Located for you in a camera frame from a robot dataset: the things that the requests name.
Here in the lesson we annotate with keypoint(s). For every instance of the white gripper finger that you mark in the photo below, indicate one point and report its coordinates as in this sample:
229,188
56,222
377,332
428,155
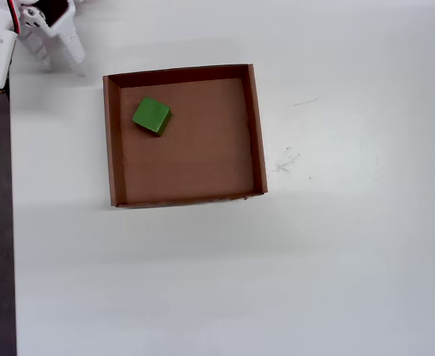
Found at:
73,48
35,35

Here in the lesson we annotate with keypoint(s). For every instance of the green cube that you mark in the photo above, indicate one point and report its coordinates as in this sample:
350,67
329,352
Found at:
150,115

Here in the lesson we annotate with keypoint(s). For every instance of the brown cardboard box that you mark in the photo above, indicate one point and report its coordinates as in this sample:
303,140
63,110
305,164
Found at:
202,159

